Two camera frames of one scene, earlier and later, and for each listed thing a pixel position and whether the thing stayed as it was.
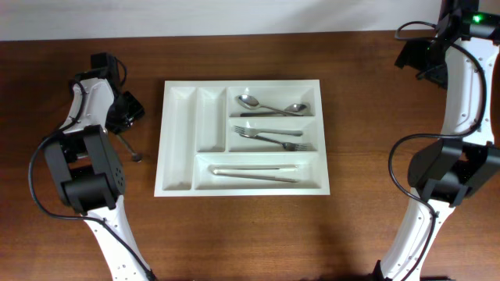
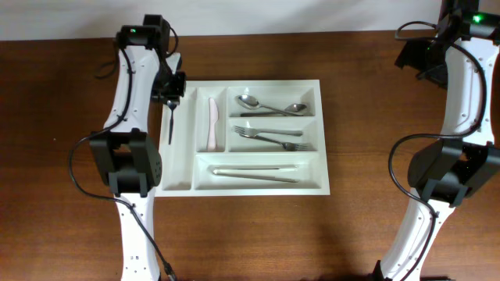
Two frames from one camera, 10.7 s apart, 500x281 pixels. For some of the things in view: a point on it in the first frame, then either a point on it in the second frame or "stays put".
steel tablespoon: (251, 103) stays put
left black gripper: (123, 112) to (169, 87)
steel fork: (250, 132) stays put
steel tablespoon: (293, 108) stays put
